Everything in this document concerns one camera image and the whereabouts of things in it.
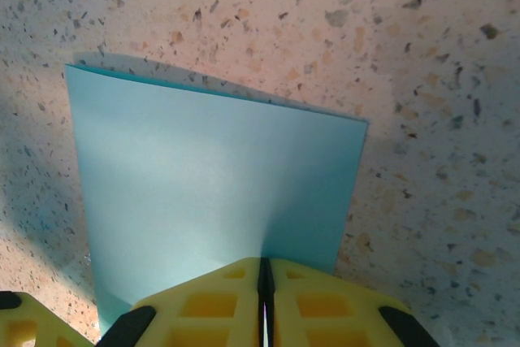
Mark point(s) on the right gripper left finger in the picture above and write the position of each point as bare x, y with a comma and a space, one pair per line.
211, 306

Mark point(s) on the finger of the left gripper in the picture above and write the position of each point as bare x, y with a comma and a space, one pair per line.
28, 326

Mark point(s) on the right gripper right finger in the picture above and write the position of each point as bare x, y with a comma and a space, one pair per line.
325, 310

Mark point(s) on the light blue paper sheet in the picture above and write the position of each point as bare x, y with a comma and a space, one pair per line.
203, 168

